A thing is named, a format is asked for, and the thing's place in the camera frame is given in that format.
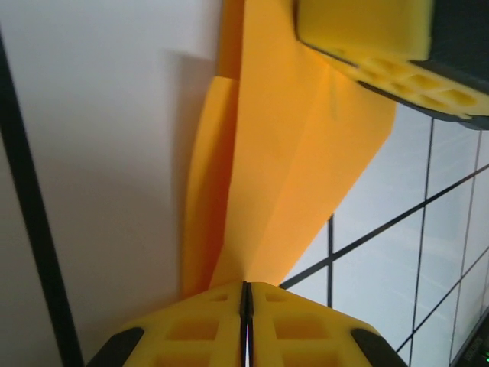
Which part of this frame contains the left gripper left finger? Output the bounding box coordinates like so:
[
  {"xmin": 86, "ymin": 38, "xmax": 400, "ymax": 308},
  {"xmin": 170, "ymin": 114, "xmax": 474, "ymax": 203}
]
[{"xmin": 86, "ymin": 281, "xmax": 248, "ymax": 367}]

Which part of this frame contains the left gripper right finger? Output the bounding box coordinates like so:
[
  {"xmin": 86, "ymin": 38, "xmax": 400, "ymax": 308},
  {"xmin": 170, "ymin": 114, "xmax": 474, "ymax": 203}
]
[{"xmin": 246, "ymin": 281, "xmax": 409, "ymax": 367}]

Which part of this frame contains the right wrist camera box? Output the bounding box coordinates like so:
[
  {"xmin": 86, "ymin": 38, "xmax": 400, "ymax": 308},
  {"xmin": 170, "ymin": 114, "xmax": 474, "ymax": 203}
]
[{"xmin": 449, "ymin": 315, "xmax": 489, "ymax": 367}]

